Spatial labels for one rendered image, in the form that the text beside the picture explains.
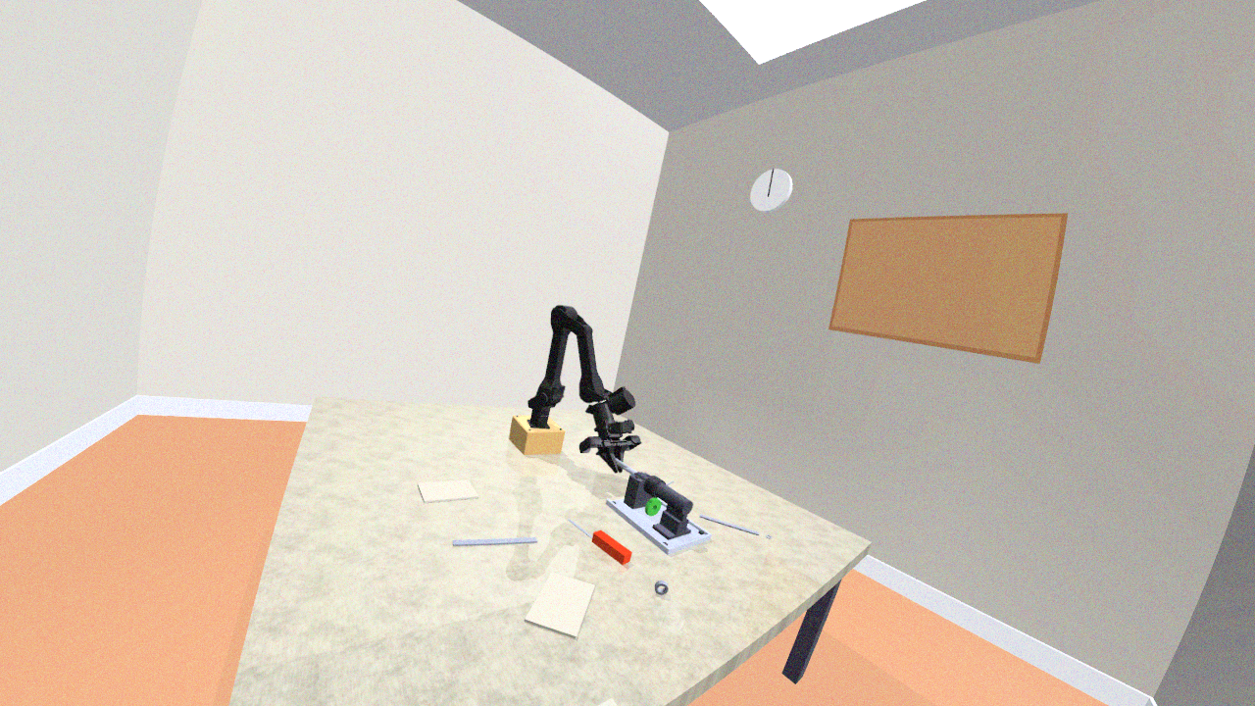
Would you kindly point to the red-handled screwdriver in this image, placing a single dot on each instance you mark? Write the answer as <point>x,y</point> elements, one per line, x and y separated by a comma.
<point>608,545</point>

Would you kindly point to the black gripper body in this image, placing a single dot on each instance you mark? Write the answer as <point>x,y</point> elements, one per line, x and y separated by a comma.
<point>601,441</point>

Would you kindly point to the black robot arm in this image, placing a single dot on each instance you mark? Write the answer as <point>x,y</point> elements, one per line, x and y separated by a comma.
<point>565,319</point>

